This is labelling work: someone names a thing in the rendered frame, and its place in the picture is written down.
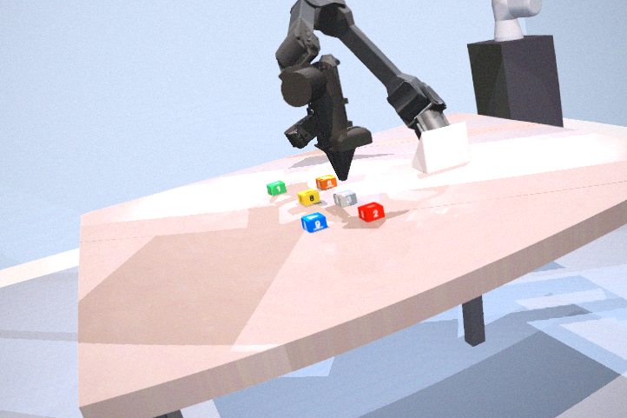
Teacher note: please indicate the blue block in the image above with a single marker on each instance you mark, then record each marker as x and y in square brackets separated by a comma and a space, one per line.
[314, 222]

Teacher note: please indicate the red block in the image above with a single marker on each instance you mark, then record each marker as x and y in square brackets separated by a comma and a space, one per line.
[371, 212]

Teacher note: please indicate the green block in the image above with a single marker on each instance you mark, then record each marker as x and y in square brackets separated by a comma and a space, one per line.
[275, 188]

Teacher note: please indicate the orange block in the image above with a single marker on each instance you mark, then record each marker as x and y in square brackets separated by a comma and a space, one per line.
[326, 182]

